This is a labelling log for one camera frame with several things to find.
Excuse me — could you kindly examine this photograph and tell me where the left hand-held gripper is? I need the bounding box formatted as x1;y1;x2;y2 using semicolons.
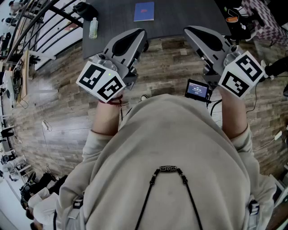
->
76;28;149;103

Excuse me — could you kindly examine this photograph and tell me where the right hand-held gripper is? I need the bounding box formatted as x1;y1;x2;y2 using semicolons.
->
183;25;266;99

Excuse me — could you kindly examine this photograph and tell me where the blue book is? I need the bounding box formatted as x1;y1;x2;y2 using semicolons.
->
133;1;155;22

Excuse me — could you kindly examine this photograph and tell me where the person's right forearm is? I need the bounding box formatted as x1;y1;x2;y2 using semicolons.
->
219;86;248;140

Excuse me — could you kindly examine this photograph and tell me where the person's left forearm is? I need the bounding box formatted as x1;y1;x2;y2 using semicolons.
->
91;94;123;137

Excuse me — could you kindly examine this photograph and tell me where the clear plastic water bottle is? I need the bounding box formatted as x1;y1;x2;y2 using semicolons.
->
89;17;99;40

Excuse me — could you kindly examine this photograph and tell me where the black printed bag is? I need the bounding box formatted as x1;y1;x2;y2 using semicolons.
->
224;6;252;41

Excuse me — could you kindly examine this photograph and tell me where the small black display screen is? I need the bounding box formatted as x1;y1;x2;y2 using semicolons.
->
184;79;210;102

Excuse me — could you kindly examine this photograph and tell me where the checkered cloth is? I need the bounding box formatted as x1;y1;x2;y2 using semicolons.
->
242;0;288;47

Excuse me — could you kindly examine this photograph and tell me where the black metal railing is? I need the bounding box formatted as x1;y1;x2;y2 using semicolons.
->
0;0;84;66

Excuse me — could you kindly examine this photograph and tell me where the person's beige sweatshirt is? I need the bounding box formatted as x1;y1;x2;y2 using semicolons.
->
54;93;277;230

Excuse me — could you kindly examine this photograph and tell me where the red string bracelet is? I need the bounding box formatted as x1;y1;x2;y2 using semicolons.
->
98;94;129;107

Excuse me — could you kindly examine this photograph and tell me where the black display cable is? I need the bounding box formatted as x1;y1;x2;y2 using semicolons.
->
208;94;223;118

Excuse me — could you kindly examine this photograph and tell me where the grey backpack strap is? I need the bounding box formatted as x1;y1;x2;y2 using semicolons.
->
246;197;262;230
65;195;85;230

